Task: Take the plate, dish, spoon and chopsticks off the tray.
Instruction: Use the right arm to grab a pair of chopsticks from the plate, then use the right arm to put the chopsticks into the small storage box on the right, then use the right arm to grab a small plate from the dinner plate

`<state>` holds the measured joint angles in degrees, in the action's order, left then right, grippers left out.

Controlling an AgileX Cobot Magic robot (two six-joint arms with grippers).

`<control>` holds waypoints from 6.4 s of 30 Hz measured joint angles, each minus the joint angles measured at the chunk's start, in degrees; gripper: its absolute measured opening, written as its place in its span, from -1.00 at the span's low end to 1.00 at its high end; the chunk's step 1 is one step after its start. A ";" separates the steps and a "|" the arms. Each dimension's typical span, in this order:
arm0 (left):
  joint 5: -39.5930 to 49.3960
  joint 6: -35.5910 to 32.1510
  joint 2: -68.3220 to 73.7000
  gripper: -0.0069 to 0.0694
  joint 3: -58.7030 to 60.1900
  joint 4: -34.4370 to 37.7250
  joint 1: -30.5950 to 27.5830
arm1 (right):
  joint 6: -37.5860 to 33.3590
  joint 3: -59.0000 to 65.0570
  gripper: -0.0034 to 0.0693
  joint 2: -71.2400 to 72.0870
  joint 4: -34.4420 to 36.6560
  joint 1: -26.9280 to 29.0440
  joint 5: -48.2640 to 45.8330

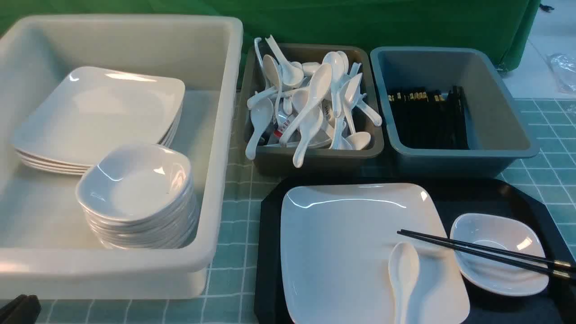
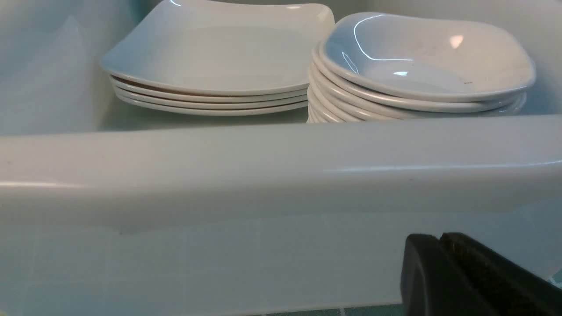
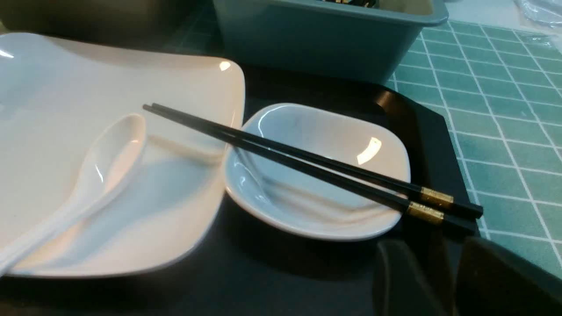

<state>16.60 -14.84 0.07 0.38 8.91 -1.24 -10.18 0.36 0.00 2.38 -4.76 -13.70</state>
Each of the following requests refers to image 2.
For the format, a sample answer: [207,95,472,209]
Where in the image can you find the bottom white square plate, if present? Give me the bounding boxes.
[116,94,308,117]

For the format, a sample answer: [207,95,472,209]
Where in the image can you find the stack of small white bowls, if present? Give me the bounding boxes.
[308,43,527,122]

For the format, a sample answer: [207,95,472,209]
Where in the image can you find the large white plastic tub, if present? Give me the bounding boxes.
[0,0,561,316]

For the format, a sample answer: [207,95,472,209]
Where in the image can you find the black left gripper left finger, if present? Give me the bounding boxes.
[400,233,498,316]

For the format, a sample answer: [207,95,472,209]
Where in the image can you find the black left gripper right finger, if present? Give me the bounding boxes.
[440,233,562,316]

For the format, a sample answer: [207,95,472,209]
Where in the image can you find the top white square plate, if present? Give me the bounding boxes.
[101,0,335,96]

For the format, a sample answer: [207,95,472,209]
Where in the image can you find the white square plate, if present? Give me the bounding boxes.
[114,86,307,110]
[116,94,308,117]
[101,0,335,96]
[108,75,306,104]

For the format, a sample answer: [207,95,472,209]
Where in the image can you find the small white bowl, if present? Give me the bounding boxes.
[319,12,537,102]

